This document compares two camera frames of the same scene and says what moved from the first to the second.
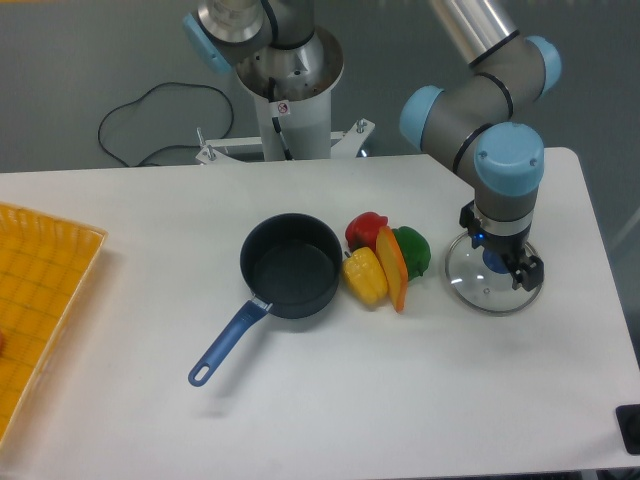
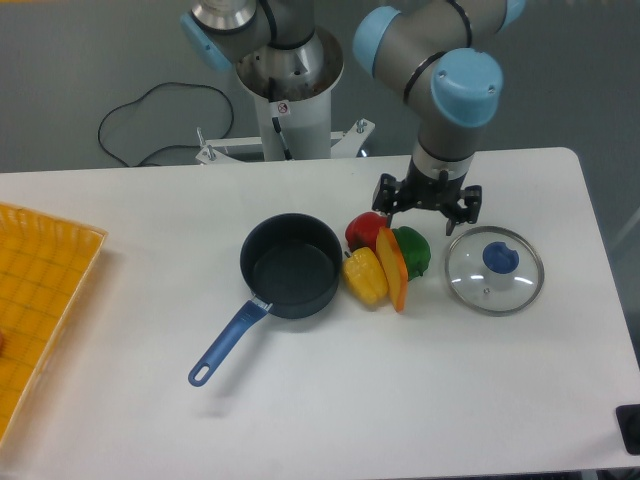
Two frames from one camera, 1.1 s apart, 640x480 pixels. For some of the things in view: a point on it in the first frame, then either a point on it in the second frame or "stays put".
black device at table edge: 628,417 stays put
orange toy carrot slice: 395,266 stays put
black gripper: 511,244 -> 418,190
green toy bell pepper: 415,248 stays put
